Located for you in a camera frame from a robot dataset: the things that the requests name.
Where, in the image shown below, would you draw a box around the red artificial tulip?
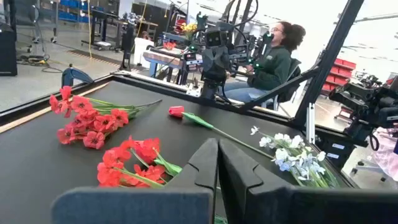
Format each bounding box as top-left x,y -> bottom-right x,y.
167,105 -> 276,160

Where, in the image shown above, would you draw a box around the background work table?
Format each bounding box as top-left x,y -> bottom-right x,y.
142,46 -> 187,85

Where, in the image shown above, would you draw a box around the dark clamp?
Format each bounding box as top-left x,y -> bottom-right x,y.
61,67 -> 94,88

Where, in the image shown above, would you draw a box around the black table mat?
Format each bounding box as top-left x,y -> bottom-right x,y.
0,80 -> 352,224

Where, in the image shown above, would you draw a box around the red storage bin rack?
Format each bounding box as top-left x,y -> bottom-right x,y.
320,57 -> 358,96

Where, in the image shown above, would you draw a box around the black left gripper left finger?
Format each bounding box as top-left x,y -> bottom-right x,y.
51,138 -> 220,224

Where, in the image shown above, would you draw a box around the blue storage bins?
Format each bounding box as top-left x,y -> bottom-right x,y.
58,0 -> 105,24

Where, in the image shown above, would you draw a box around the pink cloth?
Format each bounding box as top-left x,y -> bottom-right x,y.
371,126 -> 398,182

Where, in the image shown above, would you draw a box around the yellow artificial flowers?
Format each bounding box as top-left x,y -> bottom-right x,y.
180,22 -> 198,40

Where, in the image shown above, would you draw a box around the black cabinet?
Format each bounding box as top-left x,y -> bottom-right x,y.
0,24 -> 18,77

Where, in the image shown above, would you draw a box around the white artificial flower bunch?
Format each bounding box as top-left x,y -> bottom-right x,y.
273,149 -> 341,189
250,125 -> 327,187

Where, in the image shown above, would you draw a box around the white bin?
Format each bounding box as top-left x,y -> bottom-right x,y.
133,37 -> 155,68

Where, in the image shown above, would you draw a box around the black office chair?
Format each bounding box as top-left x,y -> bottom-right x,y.
261,57 -> 302,111

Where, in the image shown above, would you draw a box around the person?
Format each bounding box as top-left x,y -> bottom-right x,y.
222,21 -> 307,105

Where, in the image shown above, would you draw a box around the black equipment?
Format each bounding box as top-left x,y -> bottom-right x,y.
328,76 -> 398,150

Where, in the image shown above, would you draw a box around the red artificial poppy bunch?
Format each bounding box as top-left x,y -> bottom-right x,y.
96,135 -> 183,189
49,85 -> 163,151

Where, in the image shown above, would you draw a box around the black aluminium table frame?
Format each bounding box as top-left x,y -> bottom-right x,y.
0,0 -> 364,190

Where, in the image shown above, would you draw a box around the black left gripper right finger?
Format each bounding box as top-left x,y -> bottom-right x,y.
218,139 -> 398,224

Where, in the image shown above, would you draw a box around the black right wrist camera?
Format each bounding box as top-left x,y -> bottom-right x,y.
204,27 -> 228,48

